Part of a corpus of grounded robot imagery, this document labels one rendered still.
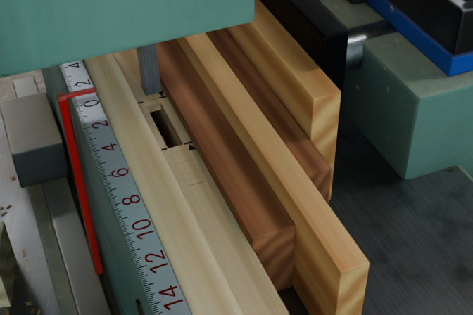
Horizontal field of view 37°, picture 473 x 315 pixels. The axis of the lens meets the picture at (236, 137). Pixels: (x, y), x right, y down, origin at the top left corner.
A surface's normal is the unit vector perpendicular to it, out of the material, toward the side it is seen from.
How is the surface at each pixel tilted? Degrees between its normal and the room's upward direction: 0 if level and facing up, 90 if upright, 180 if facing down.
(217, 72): 0
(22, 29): 90
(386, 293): 0
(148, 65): 90
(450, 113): 90
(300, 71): 0
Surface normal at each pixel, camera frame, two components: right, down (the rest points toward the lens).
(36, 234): -0.01, -0.77
